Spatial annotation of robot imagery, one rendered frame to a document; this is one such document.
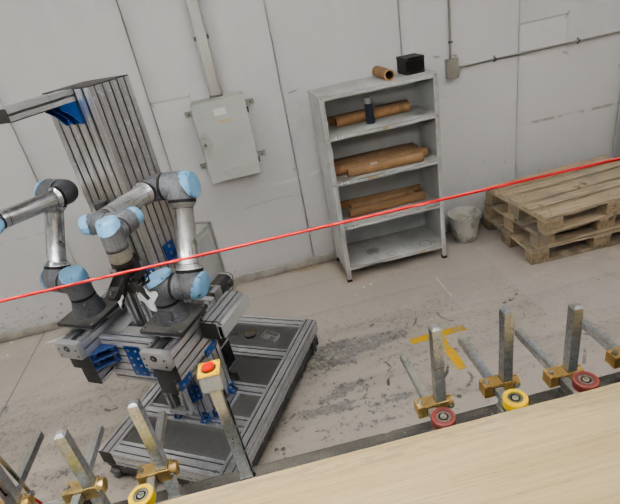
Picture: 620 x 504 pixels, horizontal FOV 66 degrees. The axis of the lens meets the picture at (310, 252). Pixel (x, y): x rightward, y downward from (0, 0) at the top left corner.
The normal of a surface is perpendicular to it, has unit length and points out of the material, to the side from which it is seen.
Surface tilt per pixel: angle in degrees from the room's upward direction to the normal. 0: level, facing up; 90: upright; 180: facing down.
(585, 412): 0
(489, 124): 90
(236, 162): 90
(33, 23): 90
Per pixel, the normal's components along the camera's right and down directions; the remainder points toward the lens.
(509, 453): -0.18, -0.87
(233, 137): 0.18, 0.43
